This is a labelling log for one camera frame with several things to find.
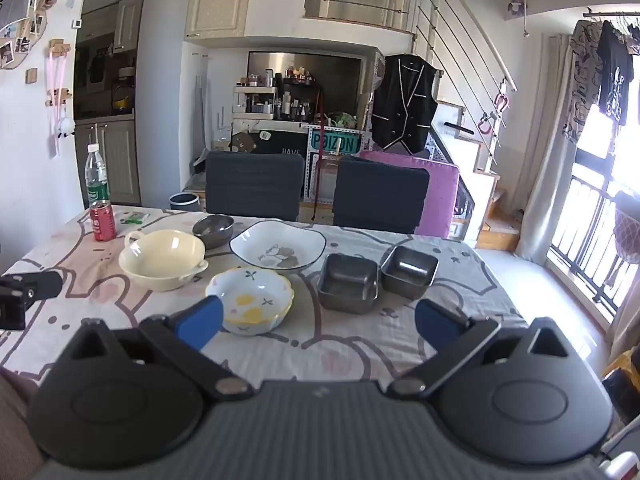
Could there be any grey trash bin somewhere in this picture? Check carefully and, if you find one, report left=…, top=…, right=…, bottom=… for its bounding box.
left=169, top=192, right=202, bottom=212

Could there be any beige curtain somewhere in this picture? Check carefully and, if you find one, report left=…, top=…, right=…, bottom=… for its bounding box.
left=607, top=260, right=640, bottom=356
left=515, top=35, right=586, bottom=263

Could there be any black board with bear sticker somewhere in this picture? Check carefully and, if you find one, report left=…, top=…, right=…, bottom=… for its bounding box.
left=232, top=130, right=308, bottom=156

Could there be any patterned hanging garment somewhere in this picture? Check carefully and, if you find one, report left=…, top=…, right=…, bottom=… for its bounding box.
left=562, top=20, right=608, bottom=141

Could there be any cream bowl with handles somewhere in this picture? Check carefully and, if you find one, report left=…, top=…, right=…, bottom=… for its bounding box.
left=118, top=229, right=209, bottom=292

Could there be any white shelf rack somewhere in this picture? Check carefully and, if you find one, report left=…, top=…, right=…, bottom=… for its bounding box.
left=232, top=85, right=278, bottom=121

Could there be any cream wall cabinet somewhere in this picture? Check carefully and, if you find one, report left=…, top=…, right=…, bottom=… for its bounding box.
left=185, top=0, right=253, bottom=38

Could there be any clothes drying pole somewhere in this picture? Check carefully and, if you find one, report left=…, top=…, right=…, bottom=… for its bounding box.
left=582, top=7, right=640, bottom=20

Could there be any teal framed sign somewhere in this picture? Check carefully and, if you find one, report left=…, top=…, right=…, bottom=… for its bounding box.
left=306, top=127, right=362, bottom=155

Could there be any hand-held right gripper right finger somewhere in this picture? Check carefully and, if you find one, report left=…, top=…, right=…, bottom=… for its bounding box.
left=389, top=299, right=573, bottom=402

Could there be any black balcony railing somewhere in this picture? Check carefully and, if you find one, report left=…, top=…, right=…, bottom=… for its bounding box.
left=547, top=160, right=640, bottom=311

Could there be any mesh hanging bag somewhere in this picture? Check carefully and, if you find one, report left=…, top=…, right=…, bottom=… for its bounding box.
left=612, top=192, right=640, bottom=266

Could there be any yellow black bag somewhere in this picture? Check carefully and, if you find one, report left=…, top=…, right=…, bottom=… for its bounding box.
left=602, top=352, right=640, bottom=426

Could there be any white plate with flower print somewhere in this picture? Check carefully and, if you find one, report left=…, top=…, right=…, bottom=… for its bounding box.
left=229, top=220, right=327, bottom=272

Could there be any wall photo board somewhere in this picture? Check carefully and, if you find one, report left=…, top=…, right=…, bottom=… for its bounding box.
left=0, top=0, right=48, bottom=71

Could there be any dark grey chair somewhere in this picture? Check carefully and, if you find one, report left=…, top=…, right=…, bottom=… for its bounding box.
left=332, top=155, right=431, bottom=235
left=205, top=151, right=306, bottom=222

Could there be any square steel bowl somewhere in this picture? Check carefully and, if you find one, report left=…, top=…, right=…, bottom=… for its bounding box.
left=380, top=246, right=439, bottom=302
left=316, top=253, right=379, bottom=315

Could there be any pink cushion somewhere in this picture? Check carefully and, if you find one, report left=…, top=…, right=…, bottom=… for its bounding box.
left=361, top=150, right=460, bottom=239

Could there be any person's leg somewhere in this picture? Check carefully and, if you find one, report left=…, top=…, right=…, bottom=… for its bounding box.
left=0, top=367, right=45, bottom=480

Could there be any cream kitchen base cabinet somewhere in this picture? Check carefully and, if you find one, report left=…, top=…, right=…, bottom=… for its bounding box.
left=75, top=120, right=141, bottom=206

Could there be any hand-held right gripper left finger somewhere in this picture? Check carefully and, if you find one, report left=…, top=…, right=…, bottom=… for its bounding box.
left=65, top=296, right=253, bottom=402

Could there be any black rack with bottles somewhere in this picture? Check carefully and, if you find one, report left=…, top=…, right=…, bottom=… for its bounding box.
left=277, top=77, right=321, bottom=122

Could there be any wooden staircase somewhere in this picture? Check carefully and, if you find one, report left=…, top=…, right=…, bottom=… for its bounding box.
left=440, top=100, right=521, bottom=251

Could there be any red drink can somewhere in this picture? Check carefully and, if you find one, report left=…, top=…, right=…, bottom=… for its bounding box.
left=90, top=199, right=117, bottom=242

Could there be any metal stair railing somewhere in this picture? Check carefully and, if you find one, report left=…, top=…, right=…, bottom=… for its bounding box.
left=415, top=0, right=518, bottom=161

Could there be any black printed t-shirt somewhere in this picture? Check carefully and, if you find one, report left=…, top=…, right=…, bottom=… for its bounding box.
left=595, top=20, right=637, bottom=123

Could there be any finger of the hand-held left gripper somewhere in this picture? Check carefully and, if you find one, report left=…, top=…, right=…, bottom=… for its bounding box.
left=15, top=270, right=64, bottom=303

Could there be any clear plastic water bottle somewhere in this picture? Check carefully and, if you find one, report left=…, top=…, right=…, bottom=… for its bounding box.
left=85, top=143, right=110, bottom=208

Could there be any cartoon printed tablecloth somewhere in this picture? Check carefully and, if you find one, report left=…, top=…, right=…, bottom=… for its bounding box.
left=0, top=205, right=531, bottom=386

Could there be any yellow floral ceramic bowl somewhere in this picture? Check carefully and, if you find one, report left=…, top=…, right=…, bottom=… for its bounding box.
left=205, top=267, right=295, bottom=336

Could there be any black vest with white trim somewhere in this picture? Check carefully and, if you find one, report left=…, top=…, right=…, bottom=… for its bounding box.
left=371, top=54, right=441, bottom=156

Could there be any round steel bowl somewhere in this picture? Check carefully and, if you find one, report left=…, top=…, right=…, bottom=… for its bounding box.
left=192, top=214, right=235, bottom=250

